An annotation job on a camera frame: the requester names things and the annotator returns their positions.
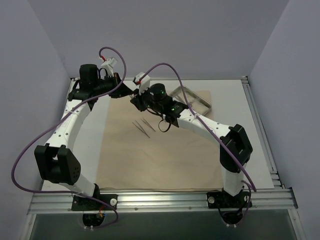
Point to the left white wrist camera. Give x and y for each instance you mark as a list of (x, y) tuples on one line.
[(109, 65)]

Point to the curved tip steel tweezers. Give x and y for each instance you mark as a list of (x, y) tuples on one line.
[(147, 123)]

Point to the beige cloth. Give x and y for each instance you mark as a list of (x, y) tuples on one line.
[(172, 159)]

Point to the metal instrument tray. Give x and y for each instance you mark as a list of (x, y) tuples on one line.
[(200, 101)]

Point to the back aluminium rail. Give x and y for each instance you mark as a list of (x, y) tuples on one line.
[(187, 78)]

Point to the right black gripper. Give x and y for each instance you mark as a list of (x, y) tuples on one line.
[(138, 100)]

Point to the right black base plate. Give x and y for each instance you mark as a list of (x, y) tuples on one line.
[(223, 200)]

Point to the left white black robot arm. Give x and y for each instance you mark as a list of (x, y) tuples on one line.
[(55, 160)]

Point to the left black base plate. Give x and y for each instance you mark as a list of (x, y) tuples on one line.
[(80, 203)]

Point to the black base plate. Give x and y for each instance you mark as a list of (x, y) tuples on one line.
[(223, 200), (80, 203)]

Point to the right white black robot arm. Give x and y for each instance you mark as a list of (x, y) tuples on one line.
[(235, 148)]

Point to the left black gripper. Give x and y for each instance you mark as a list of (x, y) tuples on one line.
[(117, 81)]

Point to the front aluminium rail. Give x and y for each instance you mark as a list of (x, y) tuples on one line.
[(159, 202)]

